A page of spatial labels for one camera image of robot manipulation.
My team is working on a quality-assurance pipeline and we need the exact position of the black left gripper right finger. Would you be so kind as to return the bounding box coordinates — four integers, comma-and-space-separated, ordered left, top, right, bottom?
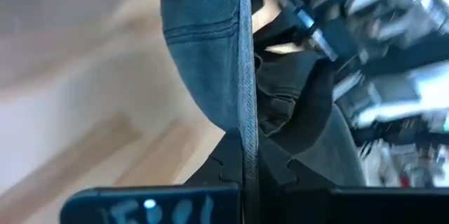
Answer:
258, 138, 449, 224

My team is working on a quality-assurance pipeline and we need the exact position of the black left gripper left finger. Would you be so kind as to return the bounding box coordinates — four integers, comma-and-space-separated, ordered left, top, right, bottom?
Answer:
59, 128, 243, 224

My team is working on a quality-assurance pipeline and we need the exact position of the dark grey baseball cap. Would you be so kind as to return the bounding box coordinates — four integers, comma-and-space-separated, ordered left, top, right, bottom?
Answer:
160, 0, 366, 224

